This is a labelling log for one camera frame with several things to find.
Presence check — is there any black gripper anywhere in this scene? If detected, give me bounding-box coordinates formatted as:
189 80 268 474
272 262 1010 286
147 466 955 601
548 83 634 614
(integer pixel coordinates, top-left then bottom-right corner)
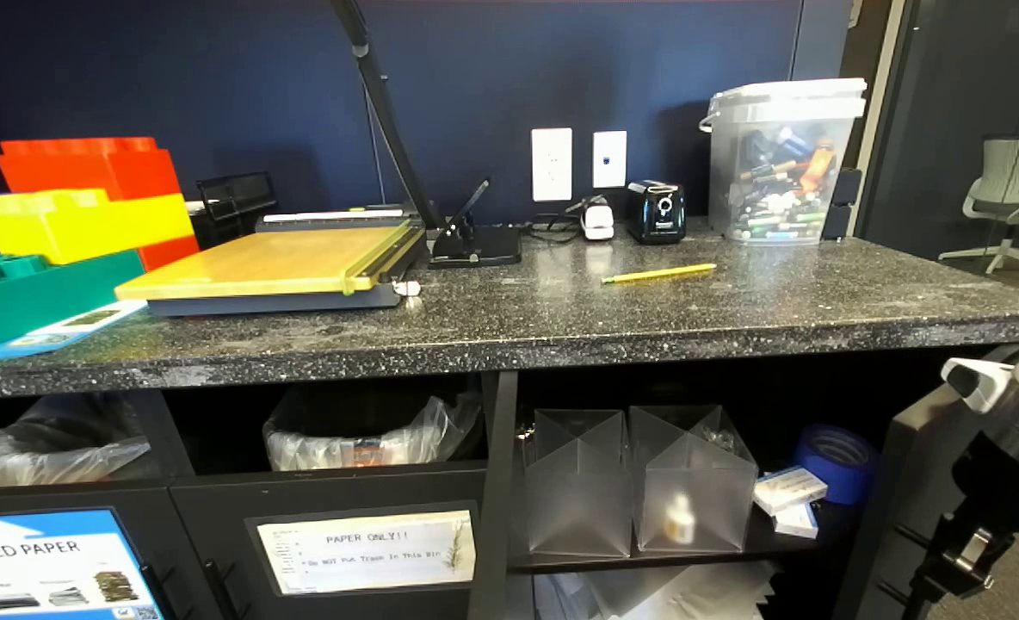
909 437 1019 607

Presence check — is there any black cabinet with granite counter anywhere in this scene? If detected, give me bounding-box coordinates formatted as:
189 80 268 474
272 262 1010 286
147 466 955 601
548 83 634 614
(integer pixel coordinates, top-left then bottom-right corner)
0 224 1019 620

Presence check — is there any small white box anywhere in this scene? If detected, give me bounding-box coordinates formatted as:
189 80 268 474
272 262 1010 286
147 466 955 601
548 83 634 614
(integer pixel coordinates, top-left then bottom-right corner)
752 466 832 518
771 505 822 546

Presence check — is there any clear acrylic holder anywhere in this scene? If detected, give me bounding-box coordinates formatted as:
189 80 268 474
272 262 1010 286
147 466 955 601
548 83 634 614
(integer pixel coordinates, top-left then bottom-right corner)
512 404 636 567
627 401 764 561

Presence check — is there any small white bottle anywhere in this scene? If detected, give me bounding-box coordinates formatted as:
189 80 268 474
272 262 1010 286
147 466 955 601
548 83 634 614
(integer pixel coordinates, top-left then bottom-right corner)
662 505 700 553

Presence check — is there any black rectangular device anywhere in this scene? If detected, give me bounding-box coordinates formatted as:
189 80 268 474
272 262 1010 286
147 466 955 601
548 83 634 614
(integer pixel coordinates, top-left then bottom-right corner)
822 167 864 241

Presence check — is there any grey office chair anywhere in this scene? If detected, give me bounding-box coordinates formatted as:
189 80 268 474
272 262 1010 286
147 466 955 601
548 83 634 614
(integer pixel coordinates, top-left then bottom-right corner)
937 134 1019 281

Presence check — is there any yellow pencil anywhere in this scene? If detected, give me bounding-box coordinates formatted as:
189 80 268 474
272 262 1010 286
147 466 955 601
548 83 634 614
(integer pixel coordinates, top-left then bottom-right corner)
600 259 724 290

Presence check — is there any clear plastic tub with lid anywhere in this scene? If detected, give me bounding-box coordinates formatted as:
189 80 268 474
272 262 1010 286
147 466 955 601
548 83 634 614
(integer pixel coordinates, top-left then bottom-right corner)
697 77 871 250

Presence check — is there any black pencil sharpener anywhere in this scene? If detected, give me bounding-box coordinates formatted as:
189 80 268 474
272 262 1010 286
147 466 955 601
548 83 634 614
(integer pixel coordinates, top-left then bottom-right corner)
623 175 692 250

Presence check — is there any small white desk device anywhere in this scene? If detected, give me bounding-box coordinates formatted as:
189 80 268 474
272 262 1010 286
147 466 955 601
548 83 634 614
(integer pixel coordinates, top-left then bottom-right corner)
574 192 620 246

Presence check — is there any white paper only sign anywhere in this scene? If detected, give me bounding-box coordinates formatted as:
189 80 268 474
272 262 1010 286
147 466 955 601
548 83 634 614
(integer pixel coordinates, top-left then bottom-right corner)
248 507 481 602

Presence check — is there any white bin liner bag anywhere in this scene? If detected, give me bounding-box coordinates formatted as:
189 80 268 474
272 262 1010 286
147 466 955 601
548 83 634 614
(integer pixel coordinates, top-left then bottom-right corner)
0 394 154 493
257 386 487 478

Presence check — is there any yellow paper cutter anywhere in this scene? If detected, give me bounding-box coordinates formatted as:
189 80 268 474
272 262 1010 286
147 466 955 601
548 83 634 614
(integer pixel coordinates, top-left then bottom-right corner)
115 205 432 324

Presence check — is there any blue mixed paper sign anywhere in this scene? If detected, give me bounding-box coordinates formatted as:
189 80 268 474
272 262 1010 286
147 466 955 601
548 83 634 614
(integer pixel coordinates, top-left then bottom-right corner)
0 507 168 620

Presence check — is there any yellow plastic tray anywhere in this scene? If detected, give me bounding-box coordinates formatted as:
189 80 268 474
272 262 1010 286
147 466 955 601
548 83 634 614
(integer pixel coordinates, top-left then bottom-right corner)
0 187 199 268

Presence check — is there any green plastic tray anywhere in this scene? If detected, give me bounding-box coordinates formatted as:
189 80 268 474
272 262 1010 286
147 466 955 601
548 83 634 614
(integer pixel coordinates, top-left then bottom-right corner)
0 250 147 352

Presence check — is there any small white wall plate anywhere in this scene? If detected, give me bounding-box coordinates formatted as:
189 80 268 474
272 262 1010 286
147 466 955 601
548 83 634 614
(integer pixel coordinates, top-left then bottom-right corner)
589 126 634 192

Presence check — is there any large white wall plate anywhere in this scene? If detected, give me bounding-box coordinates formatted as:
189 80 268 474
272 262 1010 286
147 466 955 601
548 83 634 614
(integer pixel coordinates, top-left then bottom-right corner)
527 126 579 207

